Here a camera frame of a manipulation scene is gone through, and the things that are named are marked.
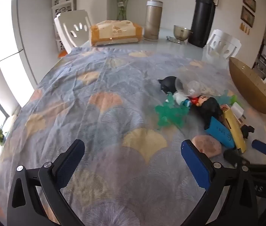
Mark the dark framed wall picture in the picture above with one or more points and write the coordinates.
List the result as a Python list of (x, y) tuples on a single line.
[(249, 1), (247, 16)]

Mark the white carved shelf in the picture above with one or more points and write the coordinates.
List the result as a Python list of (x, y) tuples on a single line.
[(63, 10)]

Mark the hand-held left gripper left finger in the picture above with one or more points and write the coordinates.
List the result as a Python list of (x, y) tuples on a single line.
[(73, 164)]

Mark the yellow rectangular case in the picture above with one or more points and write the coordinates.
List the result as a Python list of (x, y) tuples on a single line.
[(234, 129)]

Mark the green translucent toy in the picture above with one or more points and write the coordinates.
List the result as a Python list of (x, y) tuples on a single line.
[(228, 97)]

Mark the patterned blue tablecloth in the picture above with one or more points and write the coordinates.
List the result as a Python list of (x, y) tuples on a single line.
[(100, 122)]

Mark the small grey glass bowl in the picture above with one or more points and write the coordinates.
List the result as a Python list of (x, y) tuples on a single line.
[(182, 33)]

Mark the pink oval case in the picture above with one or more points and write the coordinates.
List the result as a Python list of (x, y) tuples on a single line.
[(206, 146)]

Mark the black cat toy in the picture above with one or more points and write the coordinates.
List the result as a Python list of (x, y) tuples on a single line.
[(168, 83)]

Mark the yellow hanging ornaments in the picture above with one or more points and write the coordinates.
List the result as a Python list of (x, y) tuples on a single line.
[(244, 29)]

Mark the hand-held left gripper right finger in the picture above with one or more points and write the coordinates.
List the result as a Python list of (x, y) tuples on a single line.
[(194, 164)]

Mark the small white figurine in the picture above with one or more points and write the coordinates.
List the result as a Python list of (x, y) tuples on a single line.
[(180, 97)]

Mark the black thermos flask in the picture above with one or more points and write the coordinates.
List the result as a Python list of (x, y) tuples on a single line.
[(201, 21)]

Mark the orange tissue pack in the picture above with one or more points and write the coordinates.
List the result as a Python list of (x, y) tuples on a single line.
[(114, 33)]

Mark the small black toy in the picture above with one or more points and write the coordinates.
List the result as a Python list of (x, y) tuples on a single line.
[(247, 130)]

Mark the white charger plug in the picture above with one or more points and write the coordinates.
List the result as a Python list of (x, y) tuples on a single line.
[(237, 110)]

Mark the clear plastic capsule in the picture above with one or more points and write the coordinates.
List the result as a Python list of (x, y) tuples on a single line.
[(189, 86)]

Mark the amber glass bowl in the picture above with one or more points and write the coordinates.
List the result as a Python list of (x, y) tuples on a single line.
[(250, 87)]

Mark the gold thermos flask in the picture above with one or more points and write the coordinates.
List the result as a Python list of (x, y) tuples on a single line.
[(153, 21)]

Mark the black-haired doll figurine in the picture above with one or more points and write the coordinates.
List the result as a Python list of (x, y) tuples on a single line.
[(209, 107)]

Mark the glass vase with green branches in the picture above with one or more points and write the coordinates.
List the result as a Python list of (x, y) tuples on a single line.
[(122, 9)]

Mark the blue lighter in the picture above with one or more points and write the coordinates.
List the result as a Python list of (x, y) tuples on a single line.
[(220, 131)]

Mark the teal translucent toy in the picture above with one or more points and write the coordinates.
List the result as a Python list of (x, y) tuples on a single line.
[(170, 115)]

